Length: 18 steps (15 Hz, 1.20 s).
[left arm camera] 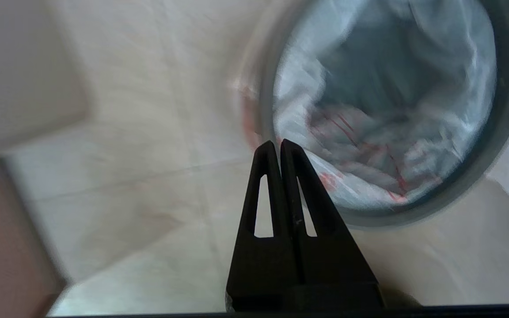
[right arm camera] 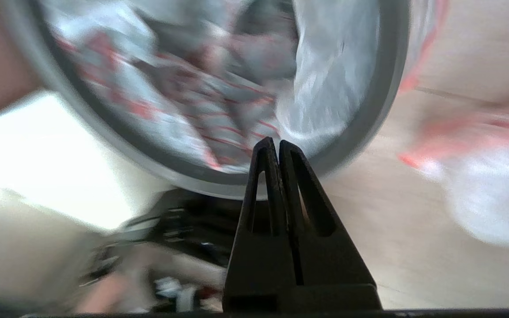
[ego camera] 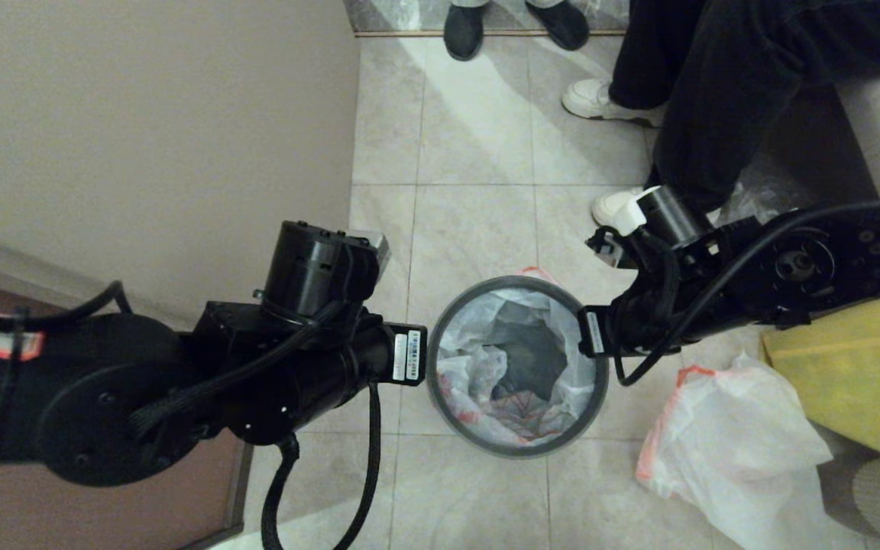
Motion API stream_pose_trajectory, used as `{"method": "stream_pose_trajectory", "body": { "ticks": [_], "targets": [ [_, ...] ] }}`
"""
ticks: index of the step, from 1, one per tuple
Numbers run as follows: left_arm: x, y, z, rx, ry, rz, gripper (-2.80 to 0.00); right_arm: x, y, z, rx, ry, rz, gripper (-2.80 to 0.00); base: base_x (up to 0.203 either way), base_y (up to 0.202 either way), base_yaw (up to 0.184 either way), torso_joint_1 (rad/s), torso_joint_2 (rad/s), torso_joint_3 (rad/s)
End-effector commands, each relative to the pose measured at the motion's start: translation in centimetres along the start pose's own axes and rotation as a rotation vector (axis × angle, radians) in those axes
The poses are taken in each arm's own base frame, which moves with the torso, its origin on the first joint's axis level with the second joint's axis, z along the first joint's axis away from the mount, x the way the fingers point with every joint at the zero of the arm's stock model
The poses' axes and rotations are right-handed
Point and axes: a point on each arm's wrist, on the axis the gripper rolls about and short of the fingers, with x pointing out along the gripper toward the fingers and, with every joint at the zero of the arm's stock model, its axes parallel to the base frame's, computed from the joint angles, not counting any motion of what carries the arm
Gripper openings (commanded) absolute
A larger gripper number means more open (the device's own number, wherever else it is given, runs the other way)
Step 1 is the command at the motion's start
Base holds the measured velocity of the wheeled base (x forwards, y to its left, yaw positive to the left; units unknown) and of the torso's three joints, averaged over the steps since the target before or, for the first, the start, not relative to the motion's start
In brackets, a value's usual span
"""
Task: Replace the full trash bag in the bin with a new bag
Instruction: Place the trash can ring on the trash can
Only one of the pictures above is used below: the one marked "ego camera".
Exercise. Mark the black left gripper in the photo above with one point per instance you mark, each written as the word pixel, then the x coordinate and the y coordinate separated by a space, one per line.
pixel 406 355

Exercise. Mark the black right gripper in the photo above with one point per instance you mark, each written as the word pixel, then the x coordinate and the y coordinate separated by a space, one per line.
pixel 612 328

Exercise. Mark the translucent red-print trash bag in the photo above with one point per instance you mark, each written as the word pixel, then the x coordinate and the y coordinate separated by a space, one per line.
pixel 738 451

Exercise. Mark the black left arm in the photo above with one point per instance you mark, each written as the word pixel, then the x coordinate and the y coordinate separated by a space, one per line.
pixel 104 382

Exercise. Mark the clear plastic bag dark contents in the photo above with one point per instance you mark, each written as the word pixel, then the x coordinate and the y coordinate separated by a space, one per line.
pixel 761 195

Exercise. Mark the yellow bag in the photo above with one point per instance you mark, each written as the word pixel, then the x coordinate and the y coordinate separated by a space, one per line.
pixel 852 382

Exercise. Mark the white sneaker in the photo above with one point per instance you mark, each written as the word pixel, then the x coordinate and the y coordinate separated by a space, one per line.
pixel 608 206
pixel 593 101

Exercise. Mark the person's leg in black trousers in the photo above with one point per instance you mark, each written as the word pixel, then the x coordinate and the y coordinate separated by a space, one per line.
pixel 715 114
pixel 646 53

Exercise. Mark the dark slip-on shoe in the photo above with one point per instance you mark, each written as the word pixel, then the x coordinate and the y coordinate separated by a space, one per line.
pixel 562 23
pixel 464 30

